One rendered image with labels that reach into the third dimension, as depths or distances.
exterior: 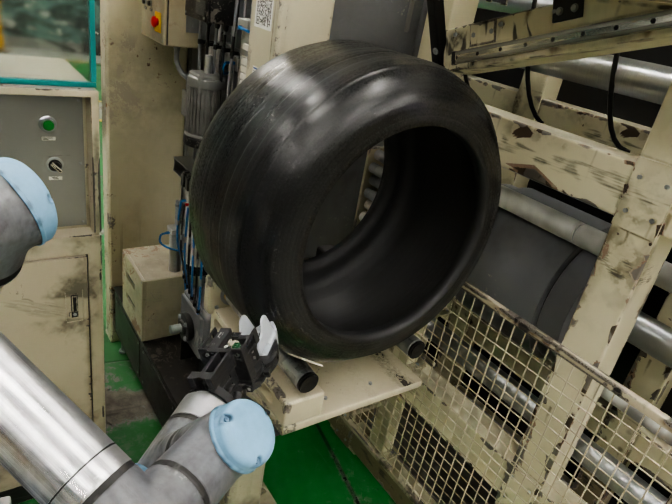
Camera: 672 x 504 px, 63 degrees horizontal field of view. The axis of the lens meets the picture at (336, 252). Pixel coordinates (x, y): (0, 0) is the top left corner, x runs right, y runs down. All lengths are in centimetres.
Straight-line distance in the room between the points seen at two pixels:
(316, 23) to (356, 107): 40
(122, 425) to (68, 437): 171
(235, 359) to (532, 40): 82
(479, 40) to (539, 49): 16
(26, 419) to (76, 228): 106
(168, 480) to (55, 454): 10
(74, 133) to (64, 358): 63
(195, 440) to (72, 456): 12
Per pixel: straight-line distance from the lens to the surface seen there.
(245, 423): 60
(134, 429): 225
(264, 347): 86
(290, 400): 107
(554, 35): 117
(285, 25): 117
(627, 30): 110
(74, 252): 156
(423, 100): 90
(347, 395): 120
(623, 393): 117
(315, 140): 81
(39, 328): 166
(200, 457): 59
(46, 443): 56
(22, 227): 73
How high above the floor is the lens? 157
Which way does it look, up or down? 25 degrees down
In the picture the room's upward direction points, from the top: 10 degrees clockwise
